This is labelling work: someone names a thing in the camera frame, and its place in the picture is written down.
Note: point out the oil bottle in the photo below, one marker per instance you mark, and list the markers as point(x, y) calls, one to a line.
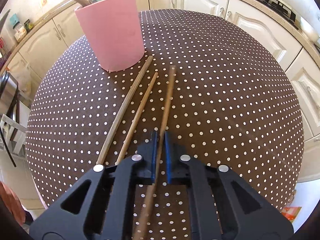
point(19, 29)

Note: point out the pink utensil holder cup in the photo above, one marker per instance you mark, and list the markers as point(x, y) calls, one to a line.
point(112, 28)

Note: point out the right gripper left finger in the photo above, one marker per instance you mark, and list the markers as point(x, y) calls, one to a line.
point(100, 204)

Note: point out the straight wooden chopstick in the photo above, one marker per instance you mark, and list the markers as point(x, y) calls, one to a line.
point(146, 211)

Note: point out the curved wooden chopstick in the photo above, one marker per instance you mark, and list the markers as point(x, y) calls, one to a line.
point(112, 132)

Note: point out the brown polka dot tablecloth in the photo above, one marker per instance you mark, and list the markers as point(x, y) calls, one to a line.
point(232, 104)

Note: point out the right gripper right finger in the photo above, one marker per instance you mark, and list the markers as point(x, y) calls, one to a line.
point(222, 205)

